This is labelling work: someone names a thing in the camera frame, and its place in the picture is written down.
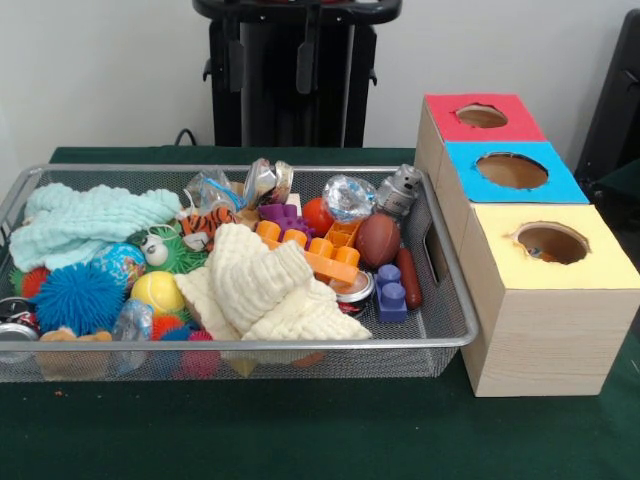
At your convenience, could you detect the tiger plush toy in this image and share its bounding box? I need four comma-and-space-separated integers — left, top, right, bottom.
179, 205, 237, 252

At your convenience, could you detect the orange toy building block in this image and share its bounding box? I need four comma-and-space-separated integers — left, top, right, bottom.
255, 218, 364, 286

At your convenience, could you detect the dark green tablecloth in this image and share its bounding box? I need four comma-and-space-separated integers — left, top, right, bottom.
0, 146, 640, 480

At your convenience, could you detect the black chair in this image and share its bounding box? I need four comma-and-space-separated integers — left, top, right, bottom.
573, 8, 640, 174

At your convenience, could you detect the brown toy football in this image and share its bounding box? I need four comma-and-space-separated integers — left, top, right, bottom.
355, 213, 403, 269

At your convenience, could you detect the blue spiky rubber ball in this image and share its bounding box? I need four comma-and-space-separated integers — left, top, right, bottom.
30, 262, 127, 337

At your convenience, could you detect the yellow tennis ball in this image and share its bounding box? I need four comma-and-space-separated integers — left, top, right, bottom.
129, 271, 186, 317

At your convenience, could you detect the wooden box with three holes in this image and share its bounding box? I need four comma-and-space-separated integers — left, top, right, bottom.
413, 92, 640, 399

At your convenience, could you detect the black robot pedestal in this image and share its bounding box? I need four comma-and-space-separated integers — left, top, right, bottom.
192, 0, 402, 148

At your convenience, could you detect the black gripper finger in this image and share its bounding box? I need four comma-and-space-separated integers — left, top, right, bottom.
222, 8, 247, 94
295, 5, 322, 96

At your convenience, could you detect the globe print ball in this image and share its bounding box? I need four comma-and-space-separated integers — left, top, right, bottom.
92, 243, 149, 294

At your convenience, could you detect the mint green muslin cloth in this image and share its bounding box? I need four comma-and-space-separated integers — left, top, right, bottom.
8, 182, 184, 274

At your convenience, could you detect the cream muslin cloth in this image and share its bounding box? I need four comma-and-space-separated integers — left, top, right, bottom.
172, 222, 374, 342

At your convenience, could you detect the silver wire mesh bin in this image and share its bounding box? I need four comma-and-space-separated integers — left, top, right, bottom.
0, 163, 481, 385

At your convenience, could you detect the crumpled clear plastic packet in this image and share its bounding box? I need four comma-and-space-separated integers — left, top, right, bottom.
322, 174, 378, 225

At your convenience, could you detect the silver toy robot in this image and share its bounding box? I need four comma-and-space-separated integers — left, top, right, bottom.
373, 163, 424, 222

